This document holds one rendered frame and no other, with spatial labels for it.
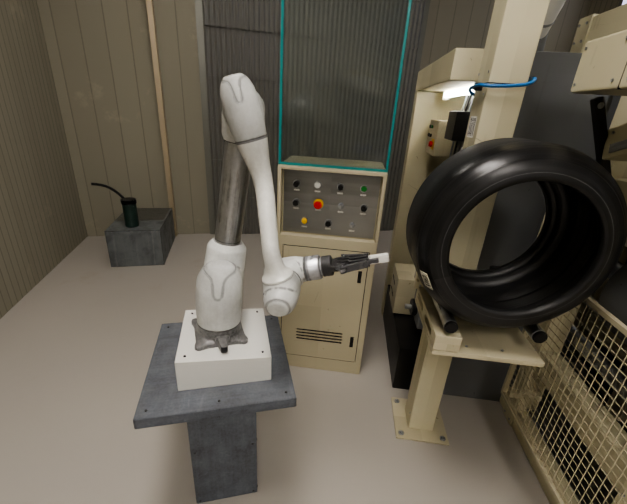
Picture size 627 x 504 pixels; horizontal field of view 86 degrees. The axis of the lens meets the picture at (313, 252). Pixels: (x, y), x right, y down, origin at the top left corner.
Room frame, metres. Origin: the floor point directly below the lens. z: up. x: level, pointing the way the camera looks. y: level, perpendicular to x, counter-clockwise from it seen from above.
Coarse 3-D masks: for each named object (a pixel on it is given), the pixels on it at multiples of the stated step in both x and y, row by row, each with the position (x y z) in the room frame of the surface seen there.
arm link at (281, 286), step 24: (240, 144) 1.05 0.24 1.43; (264, 144) 1.06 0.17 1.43; (264, 168) 1.06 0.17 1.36; (264, 192) 1.04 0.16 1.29; (264, 216) 1.00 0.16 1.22; (264, 240) 0.96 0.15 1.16; (264, 264) 0.95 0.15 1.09; (264, 288) 0.92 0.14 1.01; (288, 288) 0.91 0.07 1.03; (288, 312) 0.88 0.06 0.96
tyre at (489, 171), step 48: (480, 144) 1.13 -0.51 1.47; (528, 144) 0.98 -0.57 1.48; (432, 192) 1.03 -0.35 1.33; (480, 192) 0.93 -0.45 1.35; (576, 192) 1.14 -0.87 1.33; (432, 240) 0.95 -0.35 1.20; (576, 240) 1.12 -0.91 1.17; (624, 240) 0.91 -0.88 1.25; (432, 288) 0.96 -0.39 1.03; (480, 288) 1.18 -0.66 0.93; (528, 288) 1.12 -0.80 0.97; (576, 288) 0.90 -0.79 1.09
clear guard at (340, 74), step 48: (288, 0) 1.76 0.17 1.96; (336, 0) 1.74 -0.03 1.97; (384, 0) 1.72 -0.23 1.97; (288, 48) 1.76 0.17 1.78; (336, 48) 1.74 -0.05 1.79; (384, 48) 1.72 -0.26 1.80; (288, 96) 1.75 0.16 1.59; (336, 96) 1.73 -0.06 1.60; (384, 96) 1.71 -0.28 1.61; (288, 144) 1.75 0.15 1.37; (336, 144) 1.73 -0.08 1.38; (384, 144) 1.71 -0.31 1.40
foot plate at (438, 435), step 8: (392, 400) 1.48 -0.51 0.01; (400, 400) 1.48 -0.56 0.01; (392, 408) 1.43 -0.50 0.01; (400, 408) 1.42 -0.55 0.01; (400, 416) 1.37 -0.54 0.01; (440, 416) 1.39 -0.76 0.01; (400, 424) 1.32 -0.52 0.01; (440, 424) 1.33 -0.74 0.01; (400, 432) 1.26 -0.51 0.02; (408, 432) 1.27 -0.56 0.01; (416, 432) 1.27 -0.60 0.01; (424, 432) 1.28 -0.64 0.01; (432, 432) 1.28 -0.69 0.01; (440, 432) 1.28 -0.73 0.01; (416, 440) 1.23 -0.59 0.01; (424, 440) 1.23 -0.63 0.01; (432, 440) 1.23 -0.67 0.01; (440, 440) 1.24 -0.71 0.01
